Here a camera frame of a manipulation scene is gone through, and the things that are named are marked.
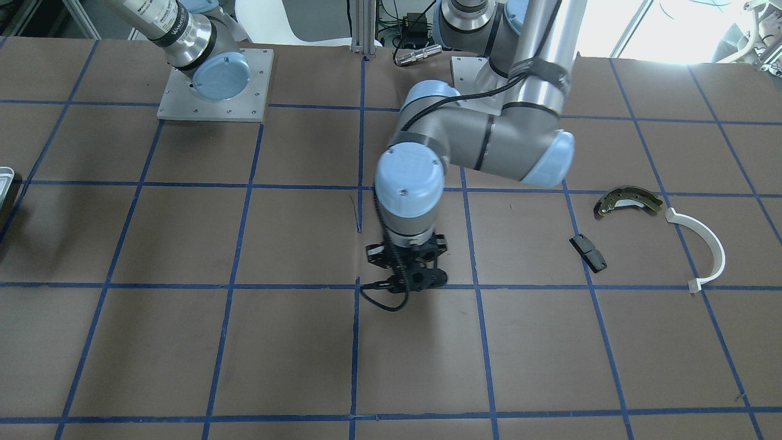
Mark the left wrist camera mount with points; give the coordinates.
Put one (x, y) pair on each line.
(420, 277)

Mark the aluminium frame post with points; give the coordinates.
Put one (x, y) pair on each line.
(362, 22)

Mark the green brake shoe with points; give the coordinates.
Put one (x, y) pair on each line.
(627, 197)

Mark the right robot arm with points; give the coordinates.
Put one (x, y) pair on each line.
(198, 38)

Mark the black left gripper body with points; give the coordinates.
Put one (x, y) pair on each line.
(374, 253)

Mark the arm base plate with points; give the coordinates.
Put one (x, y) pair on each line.
(465, 72)
(230, 87)

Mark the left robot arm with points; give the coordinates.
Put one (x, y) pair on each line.
(508, 125)

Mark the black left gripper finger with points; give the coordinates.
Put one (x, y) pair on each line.
(378, 255)
(437, 244)

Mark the black brake pad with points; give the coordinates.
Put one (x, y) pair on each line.
(589, 253)

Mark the white plastic chair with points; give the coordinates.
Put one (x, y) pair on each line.
(311, 23)

